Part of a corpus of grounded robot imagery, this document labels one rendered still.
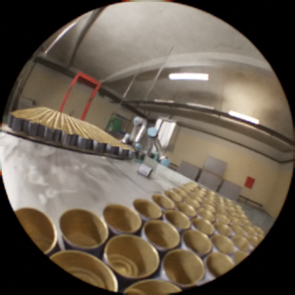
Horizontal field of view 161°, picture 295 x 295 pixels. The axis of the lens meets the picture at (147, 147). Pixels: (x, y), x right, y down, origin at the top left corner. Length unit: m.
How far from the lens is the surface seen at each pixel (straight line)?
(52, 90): 9.83
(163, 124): 1.82
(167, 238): 0.24
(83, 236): 0.24
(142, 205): 0.28
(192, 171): 7.20
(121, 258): 0.23
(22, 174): 0.38
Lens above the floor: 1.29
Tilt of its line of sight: 3 degrees down
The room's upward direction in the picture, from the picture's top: 22 degrees clockwise
